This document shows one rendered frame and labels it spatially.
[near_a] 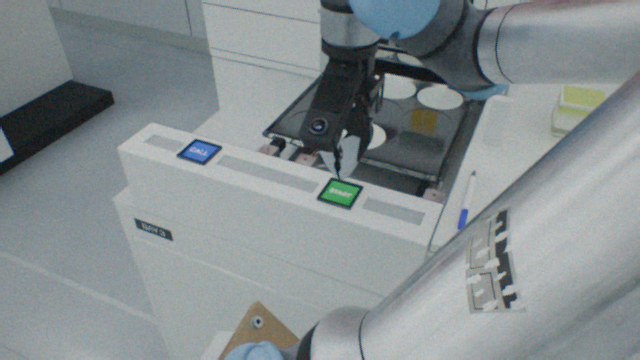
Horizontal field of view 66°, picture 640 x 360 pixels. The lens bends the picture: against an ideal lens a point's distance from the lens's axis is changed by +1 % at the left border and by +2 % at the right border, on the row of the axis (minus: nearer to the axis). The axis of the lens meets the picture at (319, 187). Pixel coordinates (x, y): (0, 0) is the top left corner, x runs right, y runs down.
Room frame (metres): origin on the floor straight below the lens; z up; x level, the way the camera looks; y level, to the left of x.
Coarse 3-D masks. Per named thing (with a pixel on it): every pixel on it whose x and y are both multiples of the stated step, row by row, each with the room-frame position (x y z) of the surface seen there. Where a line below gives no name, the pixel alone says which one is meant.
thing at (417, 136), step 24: (312, 96) 0.98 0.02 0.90; (288, 120) 0.88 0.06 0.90; (384, 120) 0.88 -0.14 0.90; (408, 120) 0.88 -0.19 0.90; (432, 120) 0.88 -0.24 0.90; (456, 120) 0.87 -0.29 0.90; (384, 144) 0.79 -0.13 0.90; (408, 144) 0.79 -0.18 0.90; (432, 144) 0.79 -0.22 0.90; (432, 168) 0.71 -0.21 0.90
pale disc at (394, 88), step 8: (384, 80) 1.05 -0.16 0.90; (392, 80) 1.05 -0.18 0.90; (400, 80) 1.05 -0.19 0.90; (384, 88) 1.02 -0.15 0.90; (392, 88) 1.01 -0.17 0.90; (400, 88) 1.01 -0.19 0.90; (408, 88) 1.01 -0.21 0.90; (384, 96) 0.98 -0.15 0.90; (392, 96) 0.98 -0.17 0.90; (400, 96) 0.98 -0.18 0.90; (408, 96) 0.98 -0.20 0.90
